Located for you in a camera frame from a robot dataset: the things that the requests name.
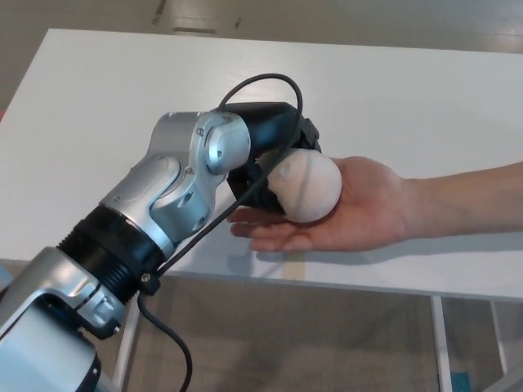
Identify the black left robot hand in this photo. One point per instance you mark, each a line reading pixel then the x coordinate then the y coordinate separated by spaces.
pixel 269 122

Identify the person's bare hand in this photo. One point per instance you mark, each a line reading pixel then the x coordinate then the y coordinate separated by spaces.
pixel 359 216

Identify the pink dumpling toy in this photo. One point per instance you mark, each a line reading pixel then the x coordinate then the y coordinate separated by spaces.
pixel 310 183

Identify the person's bare forearm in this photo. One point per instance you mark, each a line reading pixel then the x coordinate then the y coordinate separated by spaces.
pixel 466 204

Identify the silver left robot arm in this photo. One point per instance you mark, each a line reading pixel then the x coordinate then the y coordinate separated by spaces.
pixel 135 192

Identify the white table leg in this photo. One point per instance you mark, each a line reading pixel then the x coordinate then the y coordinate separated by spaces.
pixel 442 343
pixel 500 339
pixel 127 347

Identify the small blue floor marker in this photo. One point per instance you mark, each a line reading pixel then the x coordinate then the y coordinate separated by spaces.
pixel 461 381

